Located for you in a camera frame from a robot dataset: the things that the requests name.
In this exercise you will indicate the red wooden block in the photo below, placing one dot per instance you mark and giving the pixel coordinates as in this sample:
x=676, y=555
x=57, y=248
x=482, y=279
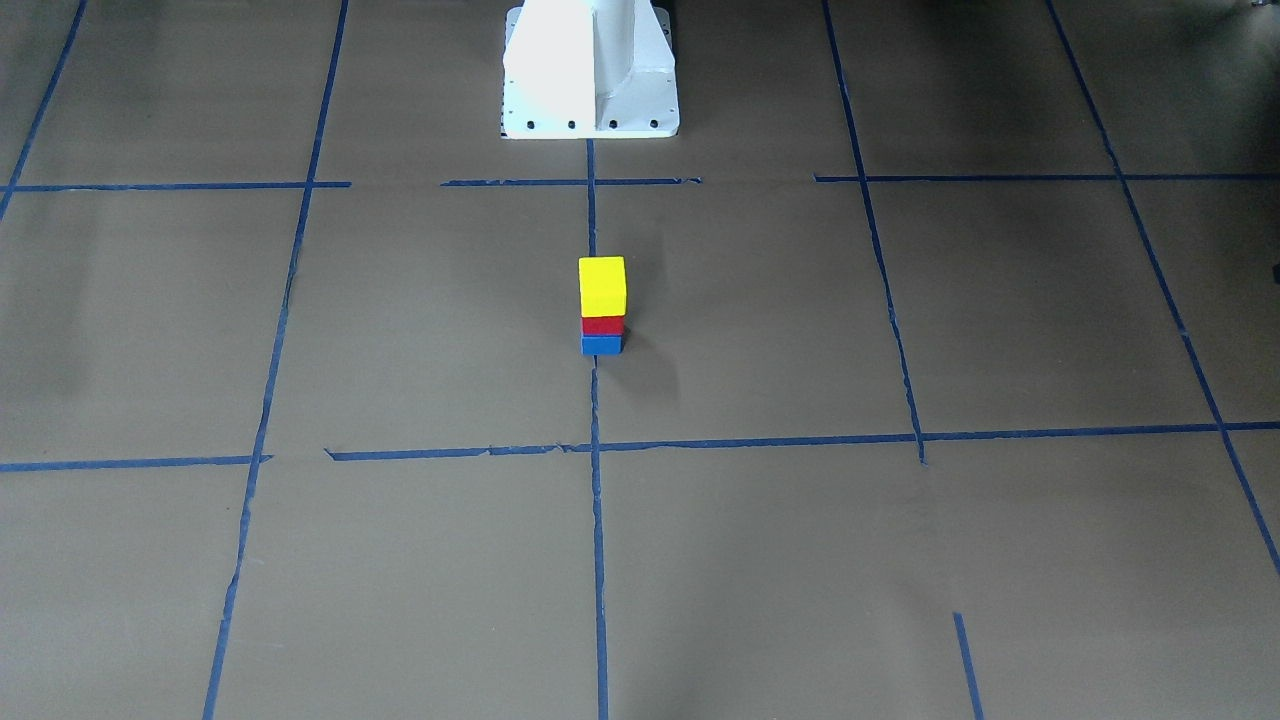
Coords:
x=607, y=325

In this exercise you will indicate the yellow wooden block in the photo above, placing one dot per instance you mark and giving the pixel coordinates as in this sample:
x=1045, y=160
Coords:
x=602, y=286

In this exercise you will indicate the blue wooden block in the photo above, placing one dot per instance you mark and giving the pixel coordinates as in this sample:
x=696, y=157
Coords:
x=601, y=344

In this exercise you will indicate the white pedestal column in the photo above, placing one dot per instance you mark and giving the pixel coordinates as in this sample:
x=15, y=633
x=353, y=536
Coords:
x=589, y=69

